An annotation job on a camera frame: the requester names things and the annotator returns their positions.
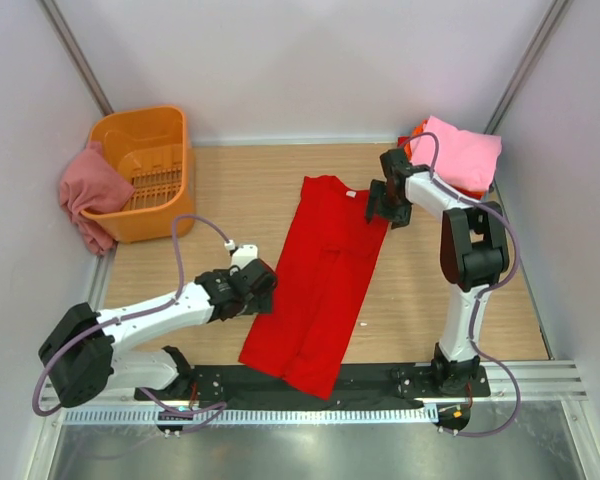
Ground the red t shirt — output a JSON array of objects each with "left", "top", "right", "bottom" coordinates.
[
  {"left": 239, "top": 175, "right": 388, "bottom": 400},
  {"left": 397, "top": 136, "right": 484, "bottom": 200}
]

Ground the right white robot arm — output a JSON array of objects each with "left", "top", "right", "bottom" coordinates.
[{"left": 365, "top": 148, "right": 510, "bottom": 396}]

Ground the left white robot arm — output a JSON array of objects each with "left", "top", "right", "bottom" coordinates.
[{"left": 34, "top": 258, "right": 278, "bottom": 408}]

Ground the folded red t shirt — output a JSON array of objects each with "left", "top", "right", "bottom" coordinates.
[{"left": 397, "top": 136, "right": 484, "bottom": 200}]

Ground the folded pink t shirt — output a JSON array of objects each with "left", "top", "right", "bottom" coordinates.
[{"left": 409, "top": 114, "right": 503, "bottom": 192}]

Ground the orange plastic basket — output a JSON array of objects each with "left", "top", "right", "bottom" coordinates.
[{"left": 85, "top": 105, "right": 195, "bottom": 244}]

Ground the dusty pink t shirt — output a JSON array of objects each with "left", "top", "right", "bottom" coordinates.
[{"left": 58, "top": 141, "right": 135, "bottom": 256}]

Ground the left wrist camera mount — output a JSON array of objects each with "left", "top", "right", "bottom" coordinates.
[{"left": 224, "top": 240, "right": 259, "bottom": 269}]

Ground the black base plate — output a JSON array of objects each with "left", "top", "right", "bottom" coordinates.
[{"left": 152, "top": 363, "right": 491, "bottom": 411}]

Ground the white slotted cable duct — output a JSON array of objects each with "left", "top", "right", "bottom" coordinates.
[{"left": 64, "top": 404, "right": 438, "bottom": 426}]

